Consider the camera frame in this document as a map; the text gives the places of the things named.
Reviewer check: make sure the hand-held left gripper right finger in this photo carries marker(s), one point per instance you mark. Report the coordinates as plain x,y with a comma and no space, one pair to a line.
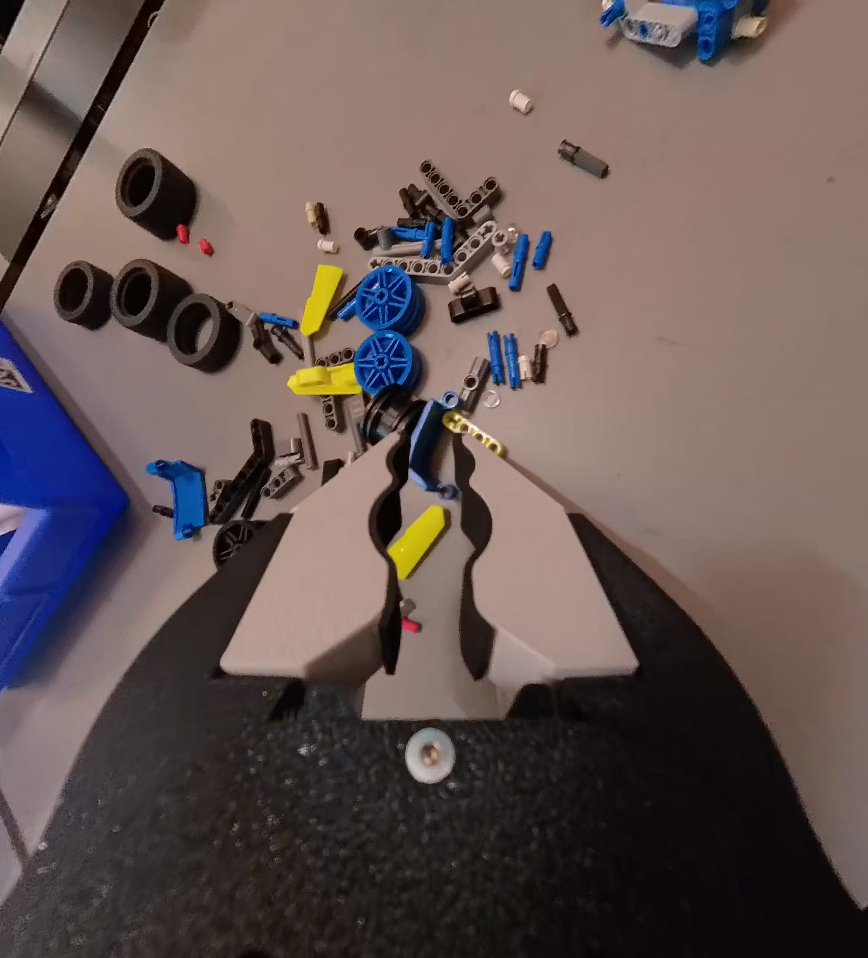
546,584

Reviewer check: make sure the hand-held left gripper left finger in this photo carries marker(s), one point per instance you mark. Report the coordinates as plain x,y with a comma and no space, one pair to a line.
306,584

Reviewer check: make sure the blue lego fender piece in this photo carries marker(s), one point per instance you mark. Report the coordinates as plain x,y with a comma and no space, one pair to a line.
185,486
426,445

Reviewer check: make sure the black lego wheel rim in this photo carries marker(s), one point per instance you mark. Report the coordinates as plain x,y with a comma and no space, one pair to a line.
233,540

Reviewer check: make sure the red grey lego pin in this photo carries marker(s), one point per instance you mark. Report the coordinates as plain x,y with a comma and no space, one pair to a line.
408,620

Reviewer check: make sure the yellow lego panel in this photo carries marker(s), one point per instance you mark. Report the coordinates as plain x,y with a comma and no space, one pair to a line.
321,299
419,543
321,380

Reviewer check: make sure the black bent lego beam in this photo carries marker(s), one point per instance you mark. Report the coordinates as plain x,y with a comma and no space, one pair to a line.
248,470

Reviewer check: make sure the dark grey lego axle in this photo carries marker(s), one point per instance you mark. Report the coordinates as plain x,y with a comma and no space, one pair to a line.
306,441

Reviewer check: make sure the yellow lego beam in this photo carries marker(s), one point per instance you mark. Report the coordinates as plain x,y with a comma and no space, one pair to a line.
476,434

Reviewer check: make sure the short dark grey lego beam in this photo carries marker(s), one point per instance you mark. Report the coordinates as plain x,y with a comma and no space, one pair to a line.
333,413
336,356

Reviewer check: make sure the black lego wheel hub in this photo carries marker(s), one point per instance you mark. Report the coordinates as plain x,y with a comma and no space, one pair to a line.
383,415

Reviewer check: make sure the white black lego pin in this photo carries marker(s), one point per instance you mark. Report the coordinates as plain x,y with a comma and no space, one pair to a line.
531,367

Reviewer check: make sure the blue lego pin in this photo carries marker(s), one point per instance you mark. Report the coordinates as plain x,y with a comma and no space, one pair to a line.
495,358
520,260
542,249
512,361

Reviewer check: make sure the blue lego wheel rim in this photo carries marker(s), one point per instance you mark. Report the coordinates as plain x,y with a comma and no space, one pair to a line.
385,298
385,363

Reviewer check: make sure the dark grey lego connector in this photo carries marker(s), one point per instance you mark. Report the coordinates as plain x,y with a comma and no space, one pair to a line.
255,329

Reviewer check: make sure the black rubber lego tire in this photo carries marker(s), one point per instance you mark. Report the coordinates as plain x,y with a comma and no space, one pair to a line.
153,191
142,298
203,334
83,293

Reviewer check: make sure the black lego block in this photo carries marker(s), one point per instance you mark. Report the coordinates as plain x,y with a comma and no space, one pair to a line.
473,303

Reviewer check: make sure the light grey bent lego beam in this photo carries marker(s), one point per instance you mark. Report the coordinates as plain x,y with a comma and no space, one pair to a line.
434,263

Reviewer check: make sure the cluster of small lego pieces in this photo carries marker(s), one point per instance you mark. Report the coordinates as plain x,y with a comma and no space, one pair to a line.
428,238

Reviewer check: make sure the tan black lego pin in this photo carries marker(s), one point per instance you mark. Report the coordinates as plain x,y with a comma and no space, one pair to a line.
318,217

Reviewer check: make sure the dark grey angled lego beam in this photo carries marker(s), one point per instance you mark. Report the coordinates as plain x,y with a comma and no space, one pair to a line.
458,193

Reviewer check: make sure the grey black lego axle connector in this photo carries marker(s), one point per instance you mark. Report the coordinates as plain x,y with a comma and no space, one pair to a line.
583,159

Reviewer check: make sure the blue grey lego assembly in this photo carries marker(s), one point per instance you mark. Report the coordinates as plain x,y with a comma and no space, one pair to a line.
662,26

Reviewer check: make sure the blue plastic storage bin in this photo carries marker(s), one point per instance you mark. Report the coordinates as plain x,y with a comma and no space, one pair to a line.
22,486

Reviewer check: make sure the silver metal stand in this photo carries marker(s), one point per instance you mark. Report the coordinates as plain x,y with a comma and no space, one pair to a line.
37,112

